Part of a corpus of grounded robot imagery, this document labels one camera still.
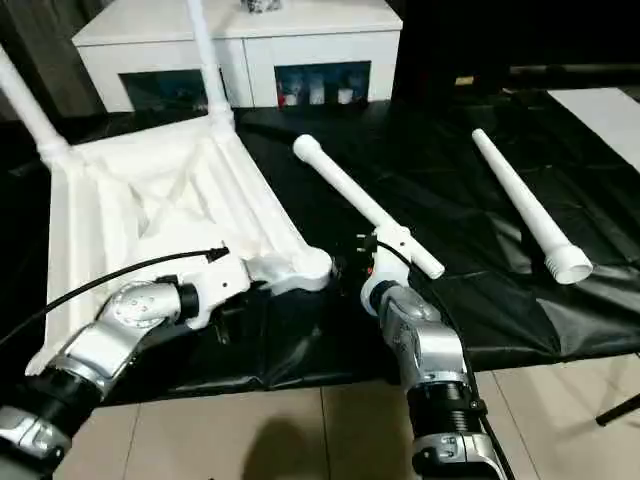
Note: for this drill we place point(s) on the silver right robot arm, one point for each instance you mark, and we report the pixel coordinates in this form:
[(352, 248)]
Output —
[(430, 340)]

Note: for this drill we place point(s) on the white plastic table top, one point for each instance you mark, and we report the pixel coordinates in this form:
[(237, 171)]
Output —
[(150, 200)]

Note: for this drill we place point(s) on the black mat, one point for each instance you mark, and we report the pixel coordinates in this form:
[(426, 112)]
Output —
[(450, 175)]

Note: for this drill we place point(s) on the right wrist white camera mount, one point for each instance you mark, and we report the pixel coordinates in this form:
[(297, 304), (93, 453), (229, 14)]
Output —
[(390, 260)]

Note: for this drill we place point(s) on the white cabinet with glass doors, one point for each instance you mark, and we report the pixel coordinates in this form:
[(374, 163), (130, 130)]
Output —
[(300, 40)]

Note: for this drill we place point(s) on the white flat board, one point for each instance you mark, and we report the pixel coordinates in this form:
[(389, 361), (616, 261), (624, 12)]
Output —
[(600, 120)]

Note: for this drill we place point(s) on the white plastic table leg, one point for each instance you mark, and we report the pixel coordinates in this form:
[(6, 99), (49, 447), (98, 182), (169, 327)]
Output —
[(210, 65), (530, 210), (27, 105), (350, 190)]

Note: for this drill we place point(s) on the small yellow object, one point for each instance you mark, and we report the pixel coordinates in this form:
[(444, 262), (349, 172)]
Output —
[(463, 80)]

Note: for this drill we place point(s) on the grey curtain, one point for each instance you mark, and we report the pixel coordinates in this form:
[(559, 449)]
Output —
[(35, 30)]

